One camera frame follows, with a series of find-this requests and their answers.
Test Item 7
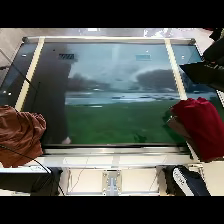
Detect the red garment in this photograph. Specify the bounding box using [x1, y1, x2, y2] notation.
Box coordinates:
[169, 96, 224, 163]

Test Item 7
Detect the silver frame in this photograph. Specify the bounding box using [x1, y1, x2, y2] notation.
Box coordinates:
[0, 35, 224, 197]

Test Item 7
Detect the black garment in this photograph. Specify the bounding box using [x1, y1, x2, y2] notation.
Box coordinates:
[202, 28, 224, 66]

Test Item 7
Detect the dark brown garment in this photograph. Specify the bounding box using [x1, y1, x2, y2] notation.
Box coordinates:
[166, 114, 201, 158]

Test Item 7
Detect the black cable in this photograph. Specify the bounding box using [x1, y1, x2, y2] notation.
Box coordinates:
[0, 143, 53, 175]

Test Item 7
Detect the brown T-shirt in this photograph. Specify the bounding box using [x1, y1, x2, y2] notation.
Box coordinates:
[0, 104, 48, 169]

